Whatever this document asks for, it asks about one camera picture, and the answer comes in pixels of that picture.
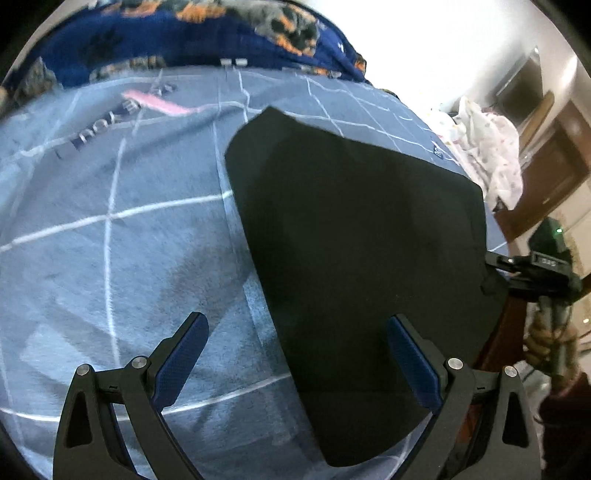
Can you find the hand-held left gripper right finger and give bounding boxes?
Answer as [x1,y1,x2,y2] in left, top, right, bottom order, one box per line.
[387,314,542,480]

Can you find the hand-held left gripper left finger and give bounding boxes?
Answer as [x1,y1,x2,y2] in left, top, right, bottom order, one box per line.
[53,311,211,480]

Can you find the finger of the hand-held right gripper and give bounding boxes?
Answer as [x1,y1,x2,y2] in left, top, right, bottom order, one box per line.
[485,251,522,278]

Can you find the black pants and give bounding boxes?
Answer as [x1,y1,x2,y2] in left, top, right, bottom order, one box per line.
[225,106,511,468]

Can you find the person's right forearm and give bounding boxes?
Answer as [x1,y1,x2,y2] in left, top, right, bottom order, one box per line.
[538,371,591,480]

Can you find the person's right hand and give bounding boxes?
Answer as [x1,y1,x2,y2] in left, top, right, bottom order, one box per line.
[524,314,579,384]

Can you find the brown wooden cabinet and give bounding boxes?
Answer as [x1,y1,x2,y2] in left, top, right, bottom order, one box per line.
[494,92,591,241]

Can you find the blue checked bed sheet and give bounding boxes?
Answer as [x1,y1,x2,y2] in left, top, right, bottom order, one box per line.
[0,65,509,480]

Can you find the white dotted cloth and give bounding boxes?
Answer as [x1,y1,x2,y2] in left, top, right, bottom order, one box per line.
[427,97,522,210]

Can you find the navy paw print blanket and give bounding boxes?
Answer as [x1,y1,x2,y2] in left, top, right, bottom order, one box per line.
[0,0,370,116]

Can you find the dark wall screen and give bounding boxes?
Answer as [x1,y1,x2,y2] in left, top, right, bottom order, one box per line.
[496,48,543,125]

